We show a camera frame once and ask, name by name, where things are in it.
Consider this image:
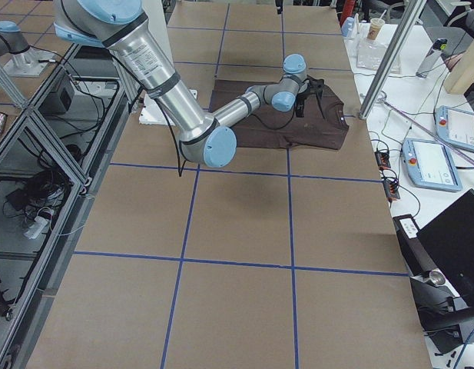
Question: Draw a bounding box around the far teach pendant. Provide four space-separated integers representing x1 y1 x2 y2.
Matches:
435 106 474 152

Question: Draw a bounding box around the black box with label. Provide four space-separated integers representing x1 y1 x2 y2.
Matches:
393 214 443 277

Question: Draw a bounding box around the wooden post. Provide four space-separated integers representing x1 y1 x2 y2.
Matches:
444 39 474 95

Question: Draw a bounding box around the blue cup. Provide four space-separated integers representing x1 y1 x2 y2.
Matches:
341 16 356 38

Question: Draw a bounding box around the aluminium frame rail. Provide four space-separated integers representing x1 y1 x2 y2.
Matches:
0 46 138 368

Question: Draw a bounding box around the black orange connector block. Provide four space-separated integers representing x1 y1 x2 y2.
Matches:
374 150 392 171

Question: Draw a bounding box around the red cylinder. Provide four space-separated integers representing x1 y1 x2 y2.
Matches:
340 0 356 26

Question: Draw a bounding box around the wrist black camera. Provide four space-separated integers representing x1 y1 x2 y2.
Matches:
307 75 325 98

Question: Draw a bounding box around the iced coffee cup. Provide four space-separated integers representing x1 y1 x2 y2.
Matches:
366 11 386 41

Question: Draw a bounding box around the dark brown t-shirt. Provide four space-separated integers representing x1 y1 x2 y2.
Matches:
232 84 349 150

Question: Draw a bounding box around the reacher grabber stick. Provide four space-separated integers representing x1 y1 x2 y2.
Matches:
376 91 474 166

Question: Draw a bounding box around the white power strip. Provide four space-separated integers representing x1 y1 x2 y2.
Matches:
24 216 48 240

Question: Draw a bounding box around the near teach pendant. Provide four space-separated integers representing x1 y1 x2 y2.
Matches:
402 138 462 192

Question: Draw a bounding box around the steel cup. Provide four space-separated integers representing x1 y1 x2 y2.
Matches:
421 269 446 288

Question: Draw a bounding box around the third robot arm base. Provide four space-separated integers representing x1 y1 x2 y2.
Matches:
0 21 55 78

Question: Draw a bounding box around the black monitor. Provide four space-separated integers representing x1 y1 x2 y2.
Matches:
417 190 474 306

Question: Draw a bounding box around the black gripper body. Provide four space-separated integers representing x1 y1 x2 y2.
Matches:
294 91 310 118

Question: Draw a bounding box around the teach pendant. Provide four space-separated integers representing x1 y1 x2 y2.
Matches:
402 138 462 192
435 106 474 152

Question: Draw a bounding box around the aluminium frame post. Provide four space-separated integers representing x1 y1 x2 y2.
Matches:
359 0 426 120

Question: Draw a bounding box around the clear acrylic box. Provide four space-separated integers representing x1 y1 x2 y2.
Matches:
353 23 389 70

